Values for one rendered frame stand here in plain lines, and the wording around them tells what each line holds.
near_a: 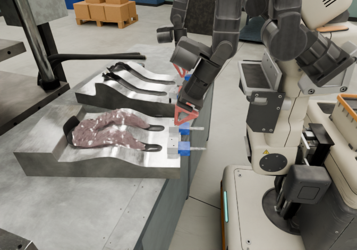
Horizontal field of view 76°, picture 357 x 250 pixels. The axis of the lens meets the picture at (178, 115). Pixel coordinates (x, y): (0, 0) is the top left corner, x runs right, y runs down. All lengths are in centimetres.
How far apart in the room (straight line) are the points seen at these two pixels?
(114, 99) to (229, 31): 66
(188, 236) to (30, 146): 106
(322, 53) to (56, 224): 78
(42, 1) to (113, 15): 414
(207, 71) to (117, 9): 506
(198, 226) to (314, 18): 128
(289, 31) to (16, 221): 82
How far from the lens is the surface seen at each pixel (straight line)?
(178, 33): 102
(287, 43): 56
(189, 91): 61
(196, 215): 163
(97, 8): 584
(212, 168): 189
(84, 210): 75
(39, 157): 82
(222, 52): 54
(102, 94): 109
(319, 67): 62
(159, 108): 97
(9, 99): 145
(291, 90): 84
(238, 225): 131
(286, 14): 55
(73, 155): 81
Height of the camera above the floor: 140
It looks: 36 degrees down
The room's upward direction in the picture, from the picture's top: straight up
